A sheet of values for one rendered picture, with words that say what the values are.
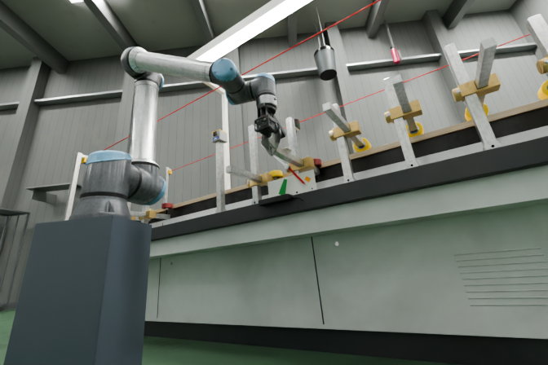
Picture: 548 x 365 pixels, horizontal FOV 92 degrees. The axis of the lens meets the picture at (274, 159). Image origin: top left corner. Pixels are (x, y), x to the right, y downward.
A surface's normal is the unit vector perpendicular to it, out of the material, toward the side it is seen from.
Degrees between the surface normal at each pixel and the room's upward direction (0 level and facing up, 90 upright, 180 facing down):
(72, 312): 90
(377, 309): 90
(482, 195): 90
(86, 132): 90
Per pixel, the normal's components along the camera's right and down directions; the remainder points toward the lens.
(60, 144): -0.06, -0.36
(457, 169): -0.54, -0.25
